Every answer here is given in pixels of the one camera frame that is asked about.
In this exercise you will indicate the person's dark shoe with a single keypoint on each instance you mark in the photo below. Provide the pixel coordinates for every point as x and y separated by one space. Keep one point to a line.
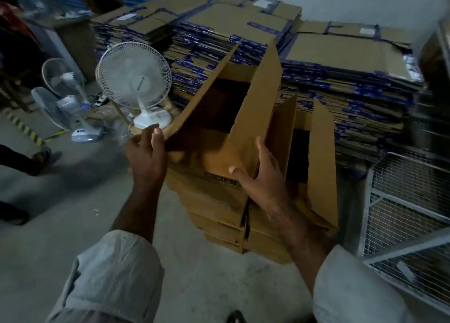
236 317

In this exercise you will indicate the person's light grey shirt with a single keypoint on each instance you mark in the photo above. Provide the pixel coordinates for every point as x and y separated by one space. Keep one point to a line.
105 277

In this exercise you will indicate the large white table fan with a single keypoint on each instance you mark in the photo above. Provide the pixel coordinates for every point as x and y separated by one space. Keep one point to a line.
133 74

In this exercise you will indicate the brown cardboard box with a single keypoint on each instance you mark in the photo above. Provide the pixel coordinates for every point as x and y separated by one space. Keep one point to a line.
257 101

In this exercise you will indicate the person's right hand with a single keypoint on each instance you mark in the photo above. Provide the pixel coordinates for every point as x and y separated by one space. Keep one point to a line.
267 185

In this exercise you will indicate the grey desk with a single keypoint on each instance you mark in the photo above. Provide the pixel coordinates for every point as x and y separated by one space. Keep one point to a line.
74 41

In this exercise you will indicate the person's right forearm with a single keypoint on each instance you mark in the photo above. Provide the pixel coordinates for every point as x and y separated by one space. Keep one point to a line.
302 245

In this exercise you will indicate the assembled boxes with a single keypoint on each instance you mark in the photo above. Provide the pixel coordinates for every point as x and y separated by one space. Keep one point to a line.
211 214

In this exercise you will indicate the stack of cardboard boxes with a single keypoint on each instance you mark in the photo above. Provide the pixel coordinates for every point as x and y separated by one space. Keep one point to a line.
158 9
225 20
337 52

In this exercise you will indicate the person's left hand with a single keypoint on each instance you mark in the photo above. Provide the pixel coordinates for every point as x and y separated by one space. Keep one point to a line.
147 157

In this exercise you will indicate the person's left forearm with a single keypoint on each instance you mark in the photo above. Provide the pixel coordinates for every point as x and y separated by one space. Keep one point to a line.
137 210

